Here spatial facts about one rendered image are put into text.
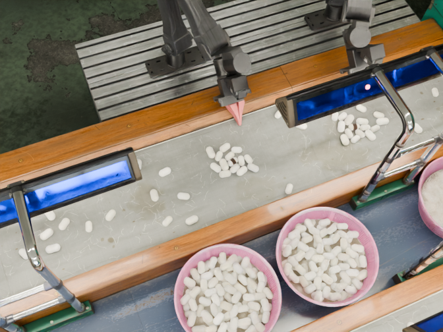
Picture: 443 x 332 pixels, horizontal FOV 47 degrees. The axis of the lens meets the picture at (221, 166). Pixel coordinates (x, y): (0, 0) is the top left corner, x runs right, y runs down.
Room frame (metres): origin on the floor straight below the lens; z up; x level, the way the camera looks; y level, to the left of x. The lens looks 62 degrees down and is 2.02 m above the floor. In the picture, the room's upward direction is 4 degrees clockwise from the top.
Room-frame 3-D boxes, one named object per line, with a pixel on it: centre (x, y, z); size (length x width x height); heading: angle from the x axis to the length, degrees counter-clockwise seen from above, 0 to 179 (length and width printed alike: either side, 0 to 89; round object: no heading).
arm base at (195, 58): (1.10, 0.18, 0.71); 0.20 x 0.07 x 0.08; 116
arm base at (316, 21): (1.36, -0.36, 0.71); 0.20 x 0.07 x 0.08; 116
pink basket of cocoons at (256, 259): (0.31, -0.04, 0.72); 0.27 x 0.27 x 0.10
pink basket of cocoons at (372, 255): (0.43, -0.29, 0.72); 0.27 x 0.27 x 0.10
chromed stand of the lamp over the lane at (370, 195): (0.73, -0.44, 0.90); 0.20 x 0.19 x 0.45; 116
